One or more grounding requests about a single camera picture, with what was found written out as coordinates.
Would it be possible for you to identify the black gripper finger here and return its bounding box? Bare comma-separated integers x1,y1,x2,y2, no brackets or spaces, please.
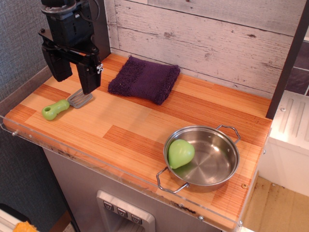
42,46,72,82
76,60,101,94

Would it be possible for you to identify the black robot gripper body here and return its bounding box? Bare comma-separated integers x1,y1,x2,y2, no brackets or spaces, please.
38,7,105,74

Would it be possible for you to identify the purple cloth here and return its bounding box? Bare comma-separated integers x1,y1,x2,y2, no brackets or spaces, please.
108,56,180,105

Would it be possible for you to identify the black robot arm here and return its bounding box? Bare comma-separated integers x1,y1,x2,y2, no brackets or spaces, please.
39,0,102,94

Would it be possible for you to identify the clear acrylic table guard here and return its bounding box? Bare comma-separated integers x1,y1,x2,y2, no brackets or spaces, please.
4,111,271,232

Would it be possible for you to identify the green toy pear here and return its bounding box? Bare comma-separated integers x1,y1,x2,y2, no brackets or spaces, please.
168,139,195,169

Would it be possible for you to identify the grey cabinet dispenser panel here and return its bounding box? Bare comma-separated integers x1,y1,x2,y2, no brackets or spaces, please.
97,190,156,232

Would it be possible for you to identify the silver steel pan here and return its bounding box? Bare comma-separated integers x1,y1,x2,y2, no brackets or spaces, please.
156,125,241,194

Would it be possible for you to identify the orange object bottom left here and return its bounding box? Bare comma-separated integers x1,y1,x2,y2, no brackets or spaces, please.
13,221,38,232

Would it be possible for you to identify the white cabinet on right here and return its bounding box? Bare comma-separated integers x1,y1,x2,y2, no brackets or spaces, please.
258,91,309,196

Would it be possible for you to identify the dark left support post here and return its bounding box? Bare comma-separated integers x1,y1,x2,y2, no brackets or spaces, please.
89,0,111,61

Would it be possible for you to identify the dark support post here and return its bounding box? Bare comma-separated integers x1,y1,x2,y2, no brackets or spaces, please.
266,0,309,119
89,0,111,61

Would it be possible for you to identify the green handled grey spatula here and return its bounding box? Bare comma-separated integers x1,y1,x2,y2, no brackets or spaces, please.
41,89,93,121

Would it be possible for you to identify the dark right support post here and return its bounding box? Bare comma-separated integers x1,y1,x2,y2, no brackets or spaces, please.
266,0,309,119

